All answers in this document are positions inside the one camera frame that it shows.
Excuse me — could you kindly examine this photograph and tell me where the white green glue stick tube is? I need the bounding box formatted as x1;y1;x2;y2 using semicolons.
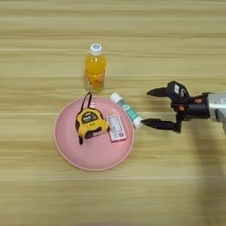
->
109;92;144;130

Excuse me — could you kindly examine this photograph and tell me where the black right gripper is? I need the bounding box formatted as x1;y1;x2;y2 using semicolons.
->
140;87;212;133

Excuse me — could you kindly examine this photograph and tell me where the orange juice bottle white cap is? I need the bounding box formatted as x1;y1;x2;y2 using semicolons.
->
84;42;107;94

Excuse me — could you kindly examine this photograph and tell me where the pink round plate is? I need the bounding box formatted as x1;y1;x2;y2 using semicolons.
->
53;96;135;171

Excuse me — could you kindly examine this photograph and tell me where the small pink white card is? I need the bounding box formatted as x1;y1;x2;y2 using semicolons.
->
105;114;127;144

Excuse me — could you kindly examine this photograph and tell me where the yellow black tape measure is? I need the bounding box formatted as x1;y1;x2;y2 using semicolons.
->
75;92;110;146

